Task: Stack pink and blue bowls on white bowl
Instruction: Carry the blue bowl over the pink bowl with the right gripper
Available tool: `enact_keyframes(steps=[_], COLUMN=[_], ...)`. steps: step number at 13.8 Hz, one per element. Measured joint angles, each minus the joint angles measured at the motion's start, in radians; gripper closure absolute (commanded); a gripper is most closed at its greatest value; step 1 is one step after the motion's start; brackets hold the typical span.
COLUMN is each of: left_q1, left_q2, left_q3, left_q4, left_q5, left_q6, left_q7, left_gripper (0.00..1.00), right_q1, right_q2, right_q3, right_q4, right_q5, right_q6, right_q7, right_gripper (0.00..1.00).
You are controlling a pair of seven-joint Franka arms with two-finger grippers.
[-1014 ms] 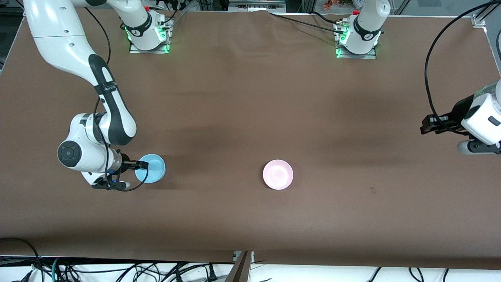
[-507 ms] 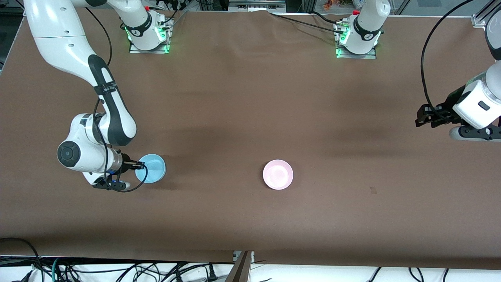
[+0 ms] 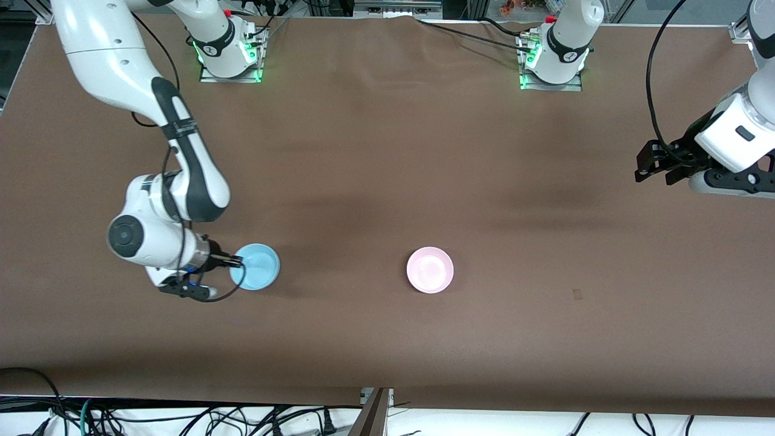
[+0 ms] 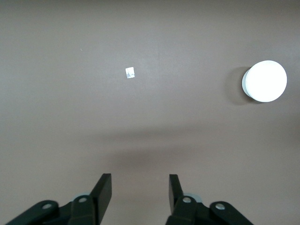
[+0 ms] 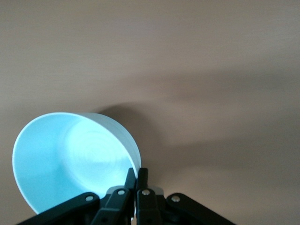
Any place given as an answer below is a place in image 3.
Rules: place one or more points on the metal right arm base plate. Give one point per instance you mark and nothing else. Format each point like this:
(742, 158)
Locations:
(209, 75)

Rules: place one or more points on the brown table cover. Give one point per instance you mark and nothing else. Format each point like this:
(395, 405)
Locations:
(363, 181)

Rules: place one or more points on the black power plug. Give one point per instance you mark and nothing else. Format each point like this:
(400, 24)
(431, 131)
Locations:
(328, 422)

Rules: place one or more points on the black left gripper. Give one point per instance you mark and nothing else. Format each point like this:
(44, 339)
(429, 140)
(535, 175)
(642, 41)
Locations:
(683, 151)

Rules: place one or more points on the aluminium profile post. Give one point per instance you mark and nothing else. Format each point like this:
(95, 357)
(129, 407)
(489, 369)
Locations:
(372, 418)

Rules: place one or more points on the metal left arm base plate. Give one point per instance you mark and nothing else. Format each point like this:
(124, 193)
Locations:
(572, 86)

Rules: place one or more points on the blue bowl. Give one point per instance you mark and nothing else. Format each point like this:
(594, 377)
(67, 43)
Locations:
(259, 269)

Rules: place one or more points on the pink bowl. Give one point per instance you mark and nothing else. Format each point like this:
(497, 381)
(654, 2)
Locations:
(430, 270)

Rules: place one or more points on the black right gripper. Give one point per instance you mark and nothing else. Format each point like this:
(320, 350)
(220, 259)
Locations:
(213, 257)

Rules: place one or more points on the grey power strip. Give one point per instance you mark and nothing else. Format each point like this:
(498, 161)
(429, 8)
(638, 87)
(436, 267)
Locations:
(396, 7)

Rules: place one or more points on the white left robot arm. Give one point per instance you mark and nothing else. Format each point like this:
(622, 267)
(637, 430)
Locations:
(569, 30)

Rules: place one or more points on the aluminium corner bracket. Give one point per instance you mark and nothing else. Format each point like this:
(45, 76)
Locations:
(740, 33)
(43, 17)

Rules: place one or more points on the orange patterned object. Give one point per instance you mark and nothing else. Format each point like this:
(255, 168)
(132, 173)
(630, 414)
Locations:
(514, 6)

